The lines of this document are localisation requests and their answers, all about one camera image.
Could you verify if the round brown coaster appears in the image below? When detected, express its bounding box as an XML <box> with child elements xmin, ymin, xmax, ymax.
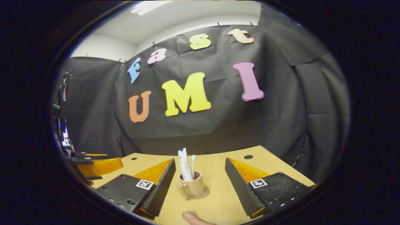
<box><xmin>184</xmin><ymin>187</ymin><xmax>210</xmax><ymax>200</ymax></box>

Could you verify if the white toothpaste tube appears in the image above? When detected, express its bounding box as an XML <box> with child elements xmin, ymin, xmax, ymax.
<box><xmin>178</xmin><ymin>148</ymin><xmax>194</xmax><ymax>182</ymax></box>

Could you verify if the beige cup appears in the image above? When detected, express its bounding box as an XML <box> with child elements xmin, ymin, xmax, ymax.
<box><xmin>177</xmin><ymin>170</ymin><xmax>206</xmax><ymax>200</ymax></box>

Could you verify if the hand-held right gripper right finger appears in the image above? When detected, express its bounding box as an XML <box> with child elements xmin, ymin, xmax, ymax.
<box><xmin>224</xmin><ymin>157</ymin><xmax>315</xmax><ymax>219</ymax></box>

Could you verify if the black backdrop cloth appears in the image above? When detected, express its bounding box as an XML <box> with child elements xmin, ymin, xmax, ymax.
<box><xmin>55</xmin><ymin>0</ymin><xmax>350</xmax><ymax>185</ymax></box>

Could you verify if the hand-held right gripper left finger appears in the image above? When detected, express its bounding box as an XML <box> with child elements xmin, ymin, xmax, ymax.
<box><xmin>95</xmin><ymin>158</ymin><xmax>177</xmax><ymax>218</ymax></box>

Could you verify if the wooden desktop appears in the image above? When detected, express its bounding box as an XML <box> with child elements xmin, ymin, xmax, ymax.
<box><xmin>91</xmin><ymin>145</ymin><xmax>315</xmax><ymax>225</ymax></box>

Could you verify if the computer monitor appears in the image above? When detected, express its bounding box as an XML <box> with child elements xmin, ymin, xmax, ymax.
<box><xmin>62</xmin><ymin>125</ymin><xmax>72</xmax><ymax>147</ymax></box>

